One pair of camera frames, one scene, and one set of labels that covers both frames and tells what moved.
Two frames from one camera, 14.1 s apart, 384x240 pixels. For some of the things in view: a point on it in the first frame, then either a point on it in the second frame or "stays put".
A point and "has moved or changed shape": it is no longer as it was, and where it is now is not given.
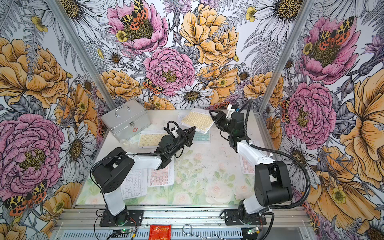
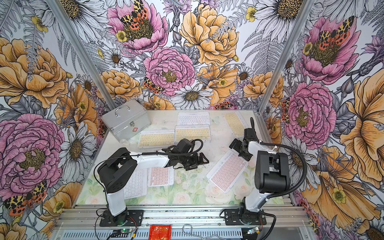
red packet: (160, 232) stays put
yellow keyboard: (202, 119) has moved or changed shape
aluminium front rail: (277, 217) stays put
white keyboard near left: (135, 184) stays put
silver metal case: (127, 120) stays put
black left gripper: (189, 134) → (195, 162)
